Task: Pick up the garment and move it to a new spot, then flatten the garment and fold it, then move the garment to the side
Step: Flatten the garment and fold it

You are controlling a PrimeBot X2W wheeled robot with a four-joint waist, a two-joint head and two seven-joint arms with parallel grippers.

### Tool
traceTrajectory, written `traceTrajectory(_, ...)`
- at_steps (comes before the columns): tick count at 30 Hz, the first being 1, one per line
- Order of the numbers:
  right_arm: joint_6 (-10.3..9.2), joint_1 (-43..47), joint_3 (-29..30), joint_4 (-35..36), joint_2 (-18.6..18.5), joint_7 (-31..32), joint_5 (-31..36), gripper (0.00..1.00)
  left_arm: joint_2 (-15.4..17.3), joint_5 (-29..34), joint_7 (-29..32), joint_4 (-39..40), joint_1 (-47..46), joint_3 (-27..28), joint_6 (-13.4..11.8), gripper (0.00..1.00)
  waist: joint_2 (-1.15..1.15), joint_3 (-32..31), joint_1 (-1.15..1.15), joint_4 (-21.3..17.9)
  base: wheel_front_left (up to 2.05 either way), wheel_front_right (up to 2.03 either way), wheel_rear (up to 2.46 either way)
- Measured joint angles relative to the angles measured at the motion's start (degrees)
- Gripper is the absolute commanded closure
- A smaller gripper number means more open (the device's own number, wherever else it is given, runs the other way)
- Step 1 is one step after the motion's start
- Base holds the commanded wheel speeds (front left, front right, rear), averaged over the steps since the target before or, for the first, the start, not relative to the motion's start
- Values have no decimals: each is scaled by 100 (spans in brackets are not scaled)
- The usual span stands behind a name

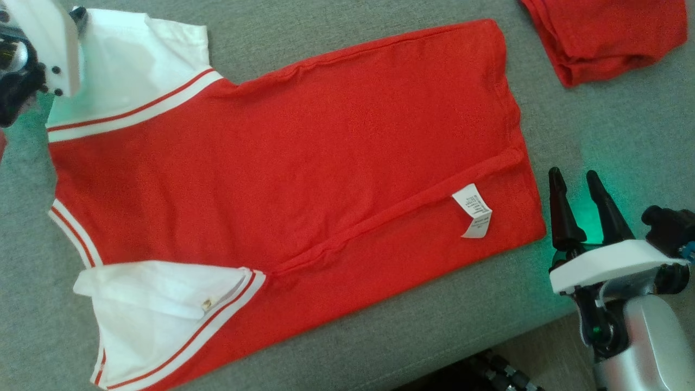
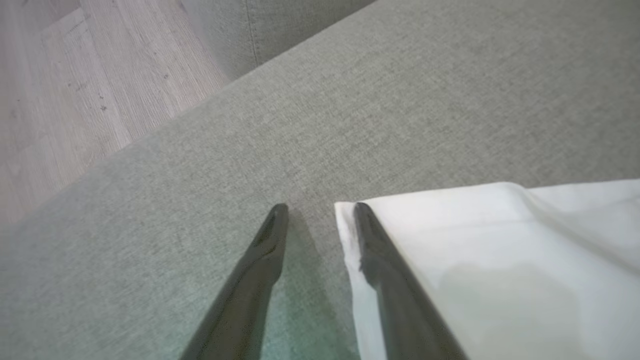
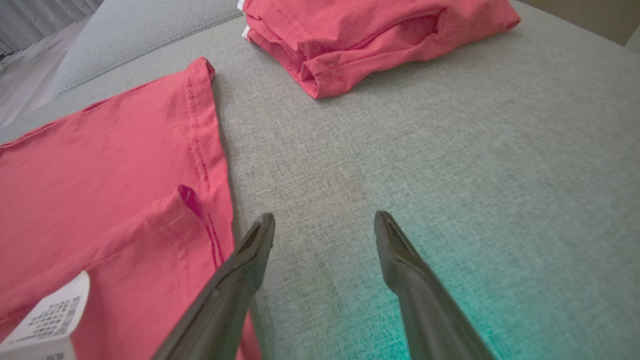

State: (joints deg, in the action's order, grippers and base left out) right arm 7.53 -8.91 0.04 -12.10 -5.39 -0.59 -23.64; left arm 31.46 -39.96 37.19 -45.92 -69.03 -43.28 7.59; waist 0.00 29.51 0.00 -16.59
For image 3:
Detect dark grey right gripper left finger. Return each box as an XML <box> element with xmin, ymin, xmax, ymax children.
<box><xmin>151</xmin><ymin>212</ymin><xmax>276</xmax><ymax>360</ymax></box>

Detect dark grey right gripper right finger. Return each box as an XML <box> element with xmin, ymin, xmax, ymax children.
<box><xmin>373</xmin><ymin>210</ymin><xmax>499</xmax><ymax>360</ymax></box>

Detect red and white jersey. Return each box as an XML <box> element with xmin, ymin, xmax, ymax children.
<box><xmin>0</xmin><ymin>56</ymin><xmax>263</xmax><ymax>360</ymax></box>

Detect red shorts with white stripe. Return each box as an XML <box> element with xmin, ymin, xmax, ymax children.
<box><xmin>241</xmin><ymin>0</ymin><xmax>522</xmax><ymax>99</ymax></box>

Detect large grey sofa seat cushion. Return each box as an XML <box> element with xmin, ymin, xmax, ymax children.
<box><xmin>0</xmin><ymin>0</ymin><xmax>640</xmax><ymax>360</ymax></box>

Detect grey curtain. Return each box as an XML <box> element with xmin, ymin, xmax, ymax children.
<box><xmin>0</xmin><ymin>0</ymin><xmax>103</xmax><ymax>51</ymax></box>

